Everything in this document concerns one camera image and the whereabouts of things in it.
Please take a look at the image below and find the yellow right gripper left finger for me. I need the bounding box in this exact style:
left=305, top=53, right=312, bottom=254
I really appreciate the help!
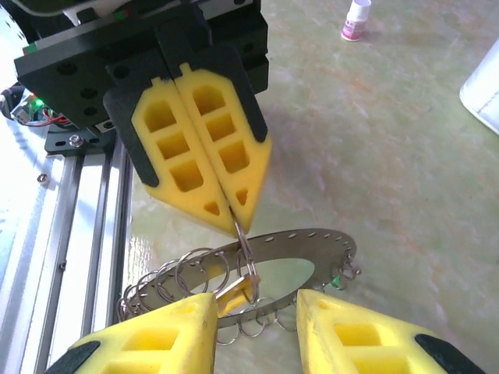
left=44, top=292, right=218, bottom=374

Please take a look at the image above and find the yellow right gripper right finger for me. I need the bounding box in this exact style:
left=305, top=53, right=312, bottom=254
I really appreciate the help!
left=296, top=288, right=487, bottom=374

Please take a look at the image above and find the silver split key ring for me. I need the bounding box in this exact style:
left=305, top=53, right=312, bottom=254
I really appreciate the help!
left=175, top=249, right=210, bottom=295
left=134, top=272, right=165, bottom=311
left=200, top=249, right=232, bottom=294
left=232, top=217, right=261, bottom=305
left=155, top=261, right=188, bottom=301
left=216, top=326, right=239, bottom=347
left=237, top=318, right=261, bottom=339
left=277, top=313, right=300, bottom=333

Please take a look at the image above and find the perforated metal ring plate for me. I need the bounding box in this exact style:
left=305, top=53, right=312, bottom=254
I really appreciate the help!
left=124, top=228, right=358, bottom=324

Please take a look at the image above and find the small circuit board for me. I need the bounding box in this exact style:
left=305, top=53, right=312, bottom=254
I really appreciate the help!
left=0, top=87, right=71, bottom=129

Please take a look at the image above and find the small white pink bottle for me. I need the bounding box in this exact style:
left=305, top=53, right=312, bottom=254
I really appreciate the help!
left=341, top=0, right=371, bottom=42

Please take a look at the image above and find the white square box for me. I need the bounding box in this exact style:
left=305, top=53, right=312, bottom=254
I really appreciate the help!
left=458, top=37, right=499, bottom=137

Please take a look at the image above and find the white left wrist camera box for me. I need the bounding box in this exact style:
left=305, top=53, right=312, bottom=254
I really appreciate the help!
left=17, top=0, right=132, bottom=19

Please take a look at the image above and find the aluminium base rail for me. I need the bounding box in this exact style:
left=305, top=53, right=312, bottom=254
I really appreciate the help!
left=0, top=116, right=136, bottom=374

